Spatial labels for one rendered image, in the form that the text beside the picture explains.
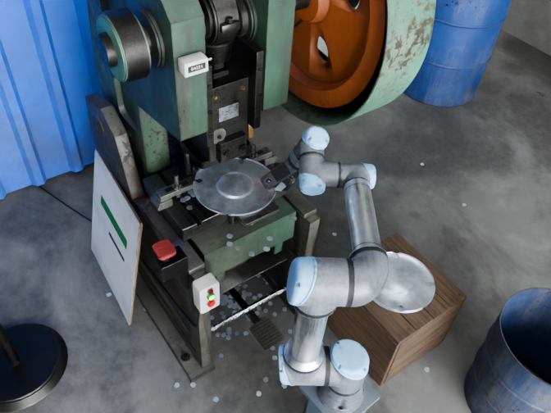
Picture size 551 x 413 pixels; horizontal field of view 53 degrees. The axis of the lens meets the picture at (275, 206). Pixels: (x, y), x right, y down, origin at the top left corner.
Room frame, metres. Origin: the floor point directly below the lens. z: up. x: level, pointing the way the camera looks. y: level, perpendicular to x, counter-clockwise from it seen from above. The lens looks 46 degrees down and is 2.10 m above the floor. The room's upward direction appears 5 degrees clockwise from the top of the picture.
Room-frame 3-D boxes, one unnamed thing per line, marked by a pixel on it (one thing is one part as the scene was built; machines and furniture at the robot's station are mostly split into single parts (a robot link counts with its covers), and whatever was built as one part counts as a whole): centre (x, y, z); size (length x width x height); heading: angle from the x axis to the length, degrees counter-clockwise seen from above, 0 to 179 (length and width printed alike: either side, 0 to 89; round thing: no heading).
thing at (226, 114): (1.44, 0.20, 1.04); 0.17 x 0.15 x 0.30; 39
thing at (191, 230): (1.47, 0.22, 0.68); 0.45 x 0.30 x 0.06; 129
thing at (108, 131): (1.41, 0.52, 0.45); 0.92 x 0.12 x 0.90; 39
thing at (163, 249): (1.08, 0.34, 0.72); 0.07 x 0.06 x 0.08; 39
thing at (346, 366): (0.81, -0.25, 0.62); 0.13 x 0.12 x 0.14; 94
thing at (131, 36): (1.33, 0.43, 1.31); 0.22 x 0.12 x 0.22; 39
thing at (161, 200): (1.37, 0.36, 0.76); 0.17 x 0.06 x 0.10; 129
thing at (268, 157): (1.58, 0.09, 0.76); 0.17 x 0.06 x 0.10; 129
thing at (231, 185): (1.37, 0.15, 0.78); 0.29 x 0.29 x 0.01
